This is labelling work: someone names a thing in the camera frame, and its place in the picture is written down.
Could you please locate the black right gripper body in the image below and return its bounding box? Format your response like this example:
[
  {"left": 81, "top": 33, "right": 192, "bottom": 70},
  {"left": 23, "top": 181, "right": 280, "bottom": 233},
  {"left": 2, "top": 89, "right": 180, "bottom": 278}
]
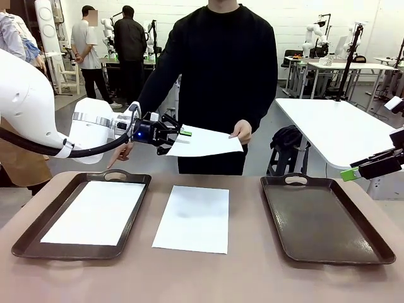
[{"left": 390, "top": 126, "right": 404, "bottom": 152}]

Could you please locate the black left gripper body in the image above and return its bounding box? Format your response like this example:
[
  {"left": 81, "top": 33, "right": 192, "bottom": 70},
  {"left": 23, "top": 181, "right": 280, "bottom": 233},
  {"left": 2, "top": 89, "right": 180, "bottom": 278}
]
[{"left": 136, "top": 121, "right": 163, "bottom": 146}]

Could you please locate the white A4 paper sheet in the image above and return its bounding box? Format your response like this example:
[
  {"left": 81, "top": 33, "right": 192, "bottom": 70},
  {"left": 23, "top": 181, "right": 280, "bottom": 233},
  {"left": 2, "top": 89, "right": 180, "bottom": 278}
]
[
  {"left": 151, "top": 185, "right": 230, "bottom": 255},
  {"left": 165, "top": 126, "right": 244, "bottom": 158},
  {"left": 40, "top": 180, "right": 146, "bottom": 247}
]

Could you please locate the person's right forearm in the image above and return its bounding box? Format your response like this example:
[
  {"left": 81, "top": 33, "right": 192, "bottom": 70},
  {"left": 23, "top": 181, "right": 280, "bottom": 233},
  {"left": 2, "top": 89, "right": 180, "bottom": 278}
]
[{"left": 137, "top": 72, "right": 168, "bottom": 122}]

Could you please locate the person's left forearm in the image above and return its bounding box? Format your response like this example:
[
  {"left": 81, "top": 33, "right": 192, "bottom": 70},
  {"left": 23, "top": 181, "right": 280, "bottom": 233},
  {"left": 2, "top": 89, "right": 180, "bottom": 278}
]
[{"left": 242, "top": 78, "right": 278, "bottom": 140}]

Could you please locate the person's right hand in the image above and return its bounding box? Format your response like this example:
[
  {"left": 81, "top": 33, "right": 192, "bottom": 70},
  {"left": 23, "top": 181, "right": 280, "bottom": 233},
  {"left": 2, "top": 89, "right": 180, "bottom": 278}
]
[{"left": 106, "top": 143, "right": 135, "bottom": 170}]

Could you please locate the person's left hand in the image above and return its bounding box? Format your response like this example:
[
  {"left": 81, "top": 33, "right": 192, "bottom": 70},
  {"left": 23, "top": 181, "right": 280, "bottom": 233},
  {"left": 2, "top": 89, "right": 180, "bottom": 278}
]
[{"left": 229, "top": 119, "right": 253, "bottom": 145}]

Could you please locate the large white table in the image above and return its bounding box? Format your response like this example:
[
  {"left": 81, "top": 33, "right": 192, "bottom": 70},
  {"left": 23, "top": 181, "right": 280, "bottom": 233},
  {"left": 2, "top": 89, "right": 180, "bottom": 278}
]
[{"left": 276, "top": 97, "right": 404, "bottom": 177}]

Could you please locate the person in black sweater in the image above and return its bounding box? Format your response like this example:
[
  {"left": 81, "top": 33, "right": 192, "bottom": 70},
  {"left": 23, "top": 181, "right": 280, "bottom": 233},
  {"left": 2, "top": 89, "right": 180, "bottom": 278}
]
[{"left": 137, "top": 0, "right": 278, "bottom": 176}]

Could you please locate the long white desk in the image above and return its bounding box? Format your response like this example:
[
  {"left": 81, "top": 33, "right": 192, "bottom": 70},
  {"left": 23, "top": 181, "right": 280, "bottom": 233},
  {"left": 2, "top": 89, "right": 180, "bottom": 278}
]
[{"left": 298, "top": 61, "right": 399, "bottom": 100}]

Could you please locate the brown plastic serving tray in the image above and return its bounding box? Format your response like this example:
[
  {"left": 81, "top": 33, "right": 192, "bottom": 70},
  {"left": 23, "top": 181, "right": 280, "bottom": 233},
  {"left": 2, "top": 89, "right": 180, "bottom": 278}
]
[
  {"left": 260, "top": 172, "right": 396, "bottom": 265},
  {"left": 11, "top": 169, "right": 152, "bottom": 261}
]

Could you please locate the black tripod pole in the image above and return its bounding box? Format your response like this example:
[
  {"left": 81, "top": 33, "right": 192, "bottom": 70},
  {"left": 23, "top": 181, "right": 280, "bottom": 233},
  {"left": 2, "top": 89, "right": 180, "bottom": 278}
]
[{"left": 335, "top": 23, "right": 364, "bottom": 102}]

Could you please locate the black cloth bundle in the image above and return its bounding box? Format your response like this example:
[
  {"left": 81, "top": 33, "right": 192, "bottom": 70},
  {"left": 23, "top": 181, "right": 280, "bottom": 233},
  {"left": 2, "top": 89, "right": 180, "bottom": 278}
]
[{"left": 270, "top": 125, "right": 312, "bottom": 151}]

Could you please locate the black step stool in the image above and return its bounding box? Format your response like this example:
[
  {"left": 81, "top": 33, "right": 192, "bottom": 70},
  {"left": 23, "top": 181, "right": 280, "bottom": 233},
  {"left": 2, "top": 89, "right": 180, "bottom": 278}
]
[{"left": 266, "top": 143, "right": 312, "bottom": 177}]

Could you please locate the man in black clothes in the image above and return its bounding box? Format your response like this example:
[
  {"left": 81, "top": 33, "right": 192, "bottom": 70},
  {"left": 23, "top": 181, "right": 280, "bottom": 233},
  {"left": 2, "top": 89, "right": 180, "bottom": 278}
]
[{"left": 112, "top": 5, "right": 148, "bottom": 108}]

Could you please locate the white wooden chair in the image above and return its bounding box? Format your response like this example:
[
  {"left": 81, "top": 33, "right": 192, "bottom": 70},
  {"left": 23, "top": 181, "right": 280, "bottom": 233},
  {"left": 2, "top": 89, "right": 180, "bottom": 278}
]
[{"left": 56, "top": 52, "right": 82, "bottom": 95}]

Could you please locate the computer monitor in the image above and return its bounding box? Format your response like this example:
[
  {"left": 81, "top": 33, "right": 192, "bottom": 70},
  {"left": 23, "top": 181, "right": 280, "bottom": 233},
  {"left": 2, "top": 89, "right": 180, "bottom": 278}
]
[{"left": 334, "top": 35, "right": 348, "bottom": 57}]

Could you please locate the man in white T-shirt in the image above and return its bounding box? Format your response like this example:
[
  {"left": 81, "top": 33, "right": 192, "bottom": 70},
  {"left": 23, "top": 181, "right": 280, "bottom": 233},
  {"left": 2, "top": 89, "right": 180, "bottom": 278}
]
[{"left": 71, "top": 5, "right": 102, "bottom": 101}]

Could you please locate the black office chair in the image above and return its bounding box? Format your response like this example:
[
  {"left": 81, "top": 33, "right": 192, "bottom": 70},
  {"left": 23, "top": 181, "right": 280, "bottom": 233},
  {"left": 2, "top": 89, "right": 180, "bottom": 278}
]
[{"left": 280, "top": 49, "right": 304, "bottom": 69}]

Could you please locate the white tower air conditioner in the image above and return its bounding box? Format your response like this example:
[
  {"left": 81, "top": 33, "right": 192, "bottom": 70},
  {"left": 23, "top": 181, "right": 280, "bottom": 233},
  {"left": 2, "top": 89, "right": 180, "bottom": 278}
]
[{"left": 33, "top": 0, "right": 69, "bottom": 54}]

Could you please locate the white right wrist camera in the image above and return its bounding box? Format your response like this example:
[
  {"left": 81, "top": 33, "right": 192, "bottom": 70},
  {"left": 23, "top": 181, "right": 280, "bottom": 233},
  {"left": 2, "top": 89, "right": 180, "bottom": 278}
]
[{"left": 384, "top": 96, "right": 404, "bottom": 115}]

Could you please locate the black cable hose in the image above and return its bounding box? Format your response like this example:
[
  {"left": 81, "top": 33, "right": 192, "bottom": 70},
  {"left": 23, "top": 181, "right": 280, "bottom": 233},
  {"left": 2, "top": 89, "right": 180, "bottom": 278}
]
[{"left": 0, "top": 107, "right": 137, "bottom": 159}]

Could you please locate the black camera pole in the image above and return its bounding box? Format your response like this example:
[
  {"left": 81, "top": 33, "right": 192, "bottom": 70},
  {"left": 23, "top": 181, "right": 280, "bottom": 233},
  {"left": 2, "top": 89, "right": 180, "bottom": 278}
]
[{"left": 150, "top": 19, "right": 158, "bottom": 62}]

